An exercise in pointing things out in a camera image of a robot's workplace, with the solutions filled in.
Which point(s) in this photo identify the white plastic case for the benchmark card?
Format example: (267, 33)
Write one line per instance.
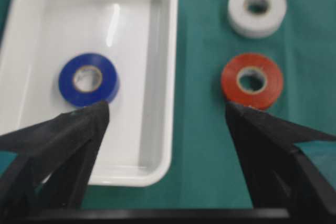
(137, 36)

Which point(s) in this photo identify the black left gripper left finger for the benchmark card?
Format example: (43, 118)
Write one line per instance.
(54, 160)

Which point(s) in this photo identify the white tape roll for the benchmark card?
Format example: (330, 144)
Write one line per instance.
(256, 19)

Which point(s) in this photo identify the red tape roll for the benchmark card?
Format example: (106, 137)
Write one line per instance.
(252, 79)

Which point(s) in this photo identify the blue tape roll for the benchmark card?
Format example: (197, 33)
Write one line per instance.
(87, 79)

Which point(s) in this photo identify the green table cloth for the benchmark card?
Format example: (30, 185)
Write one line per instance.
(205, 171)

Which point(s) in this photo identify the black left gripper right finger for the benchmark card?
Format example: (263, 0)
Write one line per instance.
(277, 172)

